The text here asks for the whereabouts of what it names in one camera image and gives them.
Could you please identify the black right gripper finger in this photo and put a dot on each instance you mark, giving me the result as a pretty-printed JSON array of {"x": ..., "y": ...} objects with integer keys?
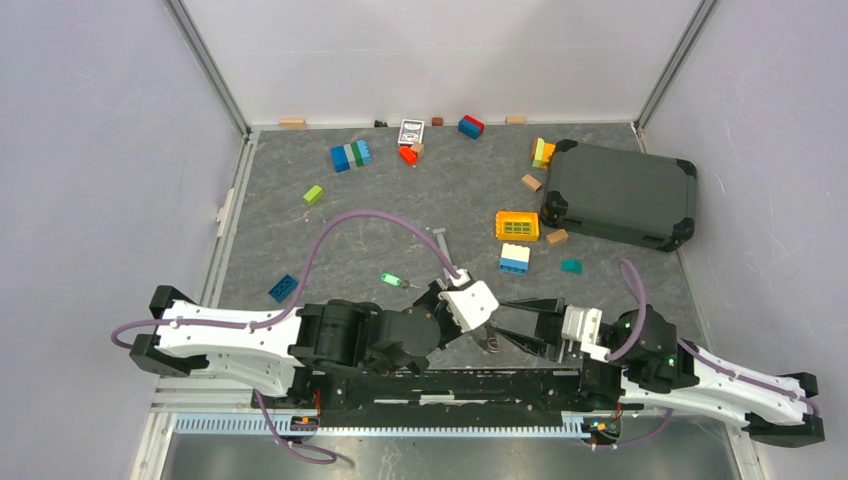
[
  {"x": 541, "y": 306},
  {"x": 528, "y": 344}
]

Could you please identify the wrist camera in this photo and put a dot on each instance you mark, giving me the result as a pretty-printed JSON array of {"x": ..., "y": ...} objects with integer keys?
[
  {"x": 470, "y": 302},
  {"x": 581, "y": 333}
]

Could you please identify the grey toy axle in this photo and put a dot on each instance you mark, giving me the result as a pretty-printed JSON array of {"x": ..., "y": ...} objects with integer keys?
[{"x": 439, "y": 234}]

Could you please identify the tan wooden block at wall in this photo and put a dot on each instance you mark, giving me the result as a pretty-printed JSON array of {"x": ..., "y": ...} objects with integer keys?
[{"x": 292, "y": 123}]

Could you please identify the orange green brown brick stack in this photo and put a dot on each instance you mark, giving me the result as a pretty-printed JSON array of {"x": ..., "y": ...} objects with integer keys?
[{"x": 542, "y": 153}]

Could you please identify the yellow window brick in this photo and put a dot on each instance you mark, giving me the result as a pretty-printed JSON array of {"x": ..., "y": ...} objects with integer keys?
[{"x": 513, "y": 226}]

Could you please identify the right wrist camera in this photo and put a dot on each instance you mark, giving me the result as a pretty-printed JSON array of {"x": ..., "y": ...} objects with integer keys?
[{"x": 581, "y": 333}]

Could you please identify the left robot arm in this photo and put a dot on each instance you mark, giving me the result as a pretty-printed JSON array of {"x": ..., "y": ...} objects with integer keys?
[{"x": 266, "y": 350}]

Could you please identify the tan wooden block near case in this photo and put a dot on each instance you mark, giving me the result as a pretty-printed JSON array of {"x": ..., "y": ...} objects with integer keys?
[{"x": 531, "y": 182}]

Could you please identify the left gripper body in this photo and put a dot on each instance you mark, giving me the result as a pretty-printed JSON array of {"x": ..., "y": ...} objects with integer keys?
[{"x": 437, "y": 305}]

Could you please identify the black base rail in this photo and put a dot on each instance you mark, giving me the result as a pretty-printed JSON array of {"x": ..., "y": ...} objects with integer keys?
[{"x": 488, "y": 397}]

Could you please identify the lime green block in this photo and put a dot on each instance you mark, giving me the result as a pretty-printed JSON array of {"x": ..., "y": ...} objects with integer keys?
[{"x": 313, "y": 195}]

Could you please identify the dark grey hard case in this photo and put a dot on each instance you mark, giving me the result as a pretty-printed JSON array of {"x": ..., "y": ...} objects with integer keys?
[{"x": 631, "y": 197}]

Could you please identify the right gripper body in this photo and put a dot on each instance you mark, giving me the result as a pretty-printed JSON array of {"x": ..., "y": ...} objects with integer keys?
[{"x": 548, "y": 327}]

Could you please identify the dark blue flat brick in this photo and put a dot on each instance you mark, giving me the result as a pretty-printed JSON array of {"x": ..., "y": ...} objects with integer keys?
[{"x": 283, "y": 288}]

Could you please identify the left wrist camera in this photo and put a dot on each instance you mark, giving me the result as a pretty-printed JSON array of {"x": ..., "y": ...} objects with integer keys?
[{"x": 470, "y": 302}]

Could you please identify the white and blue brick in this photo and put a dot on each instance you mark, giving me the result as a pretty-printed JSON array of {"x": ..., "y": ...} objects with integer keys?
[{"x": 514, "y": 259}]

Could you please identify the teal small block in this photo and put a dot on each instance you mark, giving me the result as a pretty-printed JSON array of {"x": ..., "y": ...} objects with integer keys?
[{"x": 572, "y": 265}]

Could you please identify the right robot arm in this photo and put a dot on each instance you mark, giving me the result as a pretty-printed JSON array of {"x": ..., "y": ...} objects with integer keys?
[{"x": 640, "y": 361}]

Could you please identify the green key tag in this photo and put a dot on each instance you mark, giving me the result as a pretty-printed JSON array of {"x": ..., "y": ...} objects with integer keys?
[{"x": 397, "y": 281}]

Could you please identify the red orange brick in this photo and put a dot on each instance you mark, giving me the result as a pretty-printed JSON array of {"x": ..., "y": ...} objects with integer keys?
[{"x": 408, "y": 156}]

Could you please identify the blue grey green brick stack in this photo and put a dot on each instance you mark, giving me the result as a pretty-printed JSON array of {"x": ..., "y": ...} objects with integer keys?
[{"x": 350, "y": 156}]

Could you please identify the red and blue brick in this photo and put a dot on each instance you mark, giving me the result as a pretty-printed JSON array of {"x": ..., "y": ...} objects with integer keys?
[{"x": 470, "y": 127}]

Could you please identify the playing card box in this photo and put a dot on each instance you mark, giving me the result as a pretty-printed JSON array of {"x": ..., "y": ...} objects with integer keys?
[{"x": 410, "y": 132}]

